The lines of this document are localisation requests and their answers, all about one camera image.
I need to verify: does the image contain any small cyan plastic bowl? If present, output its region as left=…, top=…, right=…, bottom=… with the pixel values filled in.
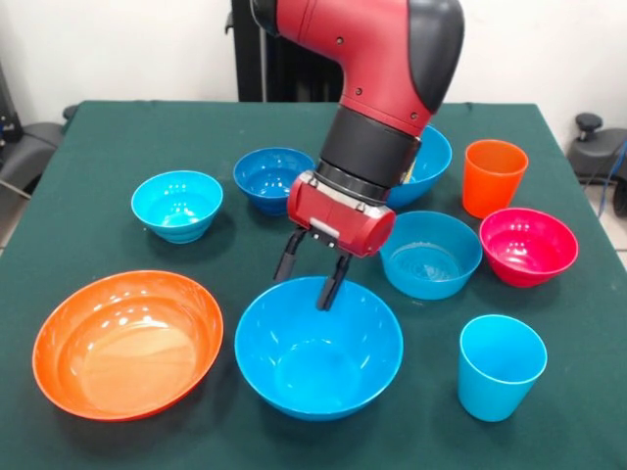
left=130, top=169, right=224, bottom=245

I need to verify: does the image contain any large blue plastic bowl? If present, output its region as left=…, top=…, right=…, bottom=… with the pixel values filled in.
left=233, top=276, right=405, bottom=423
left=384, top=124, right=454, bottom=211

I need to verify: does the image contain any dark blue plastic bowl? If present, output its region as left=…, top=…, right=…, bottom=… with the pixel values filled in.
left=232, top=147, right=316, bottom=216

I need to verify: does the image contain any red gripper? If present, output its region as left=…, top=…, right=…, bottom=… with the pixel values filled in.
left=271, top=169, right=397, bottom=312

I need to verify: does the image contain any large orange plastic bowl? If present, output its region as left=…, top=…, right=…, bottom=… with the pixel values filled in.
left=31, top=269, right=225, bottom=422

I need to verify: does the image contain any dark green tablecloth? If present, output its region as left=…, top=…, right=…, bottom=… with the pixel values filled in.
left=0, top=100, right=627, bottom=470

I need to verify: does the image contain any light blue plastic cup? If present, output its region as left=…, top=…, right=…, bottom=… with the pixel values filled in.
left=457, top=314, right=549, bottom=423

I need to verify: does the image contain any black equipment base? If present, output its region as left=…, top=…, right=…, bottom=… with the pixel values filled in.
left=567, top=112, right=627, bottom=185
left=0, top=63, right=66, bottom=197

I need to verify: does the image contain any blue flat-bottomed ringed bowl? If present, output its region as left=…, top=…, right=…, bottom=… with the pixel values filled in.
left=379, top=210, right=484, bottom=301

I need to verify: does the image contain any pink plastic bowl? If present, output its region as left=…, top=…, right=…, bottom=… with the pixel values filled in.
left=478, top=207, right=580, bottom=289

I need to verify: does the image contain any orange plastic cup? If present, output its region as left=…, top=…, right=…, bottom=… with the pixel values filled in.
left=461, top=139, right=530, bottom=220

